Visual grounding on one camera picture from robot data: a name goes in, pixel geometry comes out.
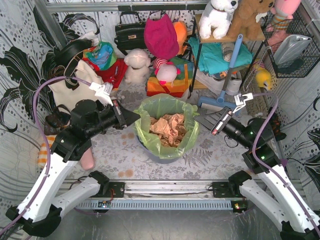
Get blue lint roller mop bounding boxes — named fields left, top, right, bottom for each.
left=197, top=33, right=245, bottom=116

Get green trash bag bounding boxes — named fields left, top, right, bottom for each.
left=134, top=93, right=199, bottom=160

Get blue trash bin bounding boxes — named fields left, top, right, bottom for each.
left=136, top=134, right=187, bottom=164

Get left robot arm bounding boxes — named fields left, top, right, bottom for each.
left=6, top=99, right=140, bottom=238

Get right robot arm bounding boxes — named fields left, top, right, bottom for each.
left=194, top=107, right=320, bottom=240

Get rainbow striped bag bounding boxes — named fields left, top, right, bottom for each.
left=146, top=57, right=194, bottom=98

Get cream canvas tote bag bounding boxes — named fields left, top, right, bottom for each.
left=47, top=59, right=106, bottom=114

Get magenta cloth bag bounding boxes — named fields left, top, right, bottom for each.
left=143, top=13, right=179, bottom=60

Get white sneakers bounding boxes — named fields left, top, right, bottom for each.
left=195, top=71, right=242, bottom=96

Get crumpled brown paper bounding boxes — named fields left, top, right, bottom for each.
left=149, top=113, right=187, bottom=148

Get red cloth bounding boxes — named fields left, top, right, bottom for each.
left=96, top=58, right=128, bottom=91

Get white plush lamb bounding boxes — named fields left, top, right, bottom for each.
left=124, top=48, right=151, bottom=84

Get colourful printed cloth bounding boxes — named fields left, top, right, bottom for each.
left=82, top=41, right=117, bottom=71

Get pink faced plush doll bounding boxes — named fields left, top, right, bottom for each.
left=153, top=58, right=181, bottom=85

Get yellow plush toy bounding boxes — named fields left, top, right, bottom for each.
left=253, top=61, right=272, bottom=91

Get teal folded cloth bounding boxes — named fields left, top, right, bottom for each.
left=197, top=43, right=253, bottom=75

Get orange checkered cloth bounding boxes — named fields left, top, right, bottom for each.
left=37, top=135, right=56, bottom=169

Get black leather handbag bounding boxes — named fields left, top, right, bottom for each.
left=114, top=11, right=147, bottom=56

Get wooden shelf rack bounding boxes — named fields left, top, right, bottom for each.
left=188, top=13, right=267, bottom=93

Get orange plush toy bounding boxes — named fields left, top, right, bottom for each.
left=173, top=21, right=187, bottom=55

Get silver foil pouch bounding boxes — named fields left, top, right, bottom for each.
left=273, top=34, right=312, bottom=65

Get white plush dog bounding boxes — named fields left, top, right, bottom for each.
left=199, top=0, right=239, bottom=40

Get brown plush bear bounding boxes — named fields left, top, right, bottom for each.
left=227, top=0, right=275, bottom=41

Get pink plush toy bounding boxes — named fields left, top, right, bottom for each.
left=265, top=0, right=301, bottom=46

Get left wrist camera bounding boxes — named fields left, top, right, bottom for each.
left=89, top=82, right=114, bottom=106

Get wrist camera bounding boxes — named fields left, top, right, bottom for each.
left=89, top=82, right=114, bottom=106
left=232, top=93, right=254, bottom=114

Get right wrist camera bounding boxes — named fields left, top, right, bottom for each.
left=232, top=93, right=254, bottom=114

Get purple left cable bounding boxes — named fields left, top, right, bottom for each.
left=0, top=76, right=93, bottom=233

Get black wire basket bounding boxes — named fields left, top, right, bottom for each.
left=261, top=12, right=320, bottom=78

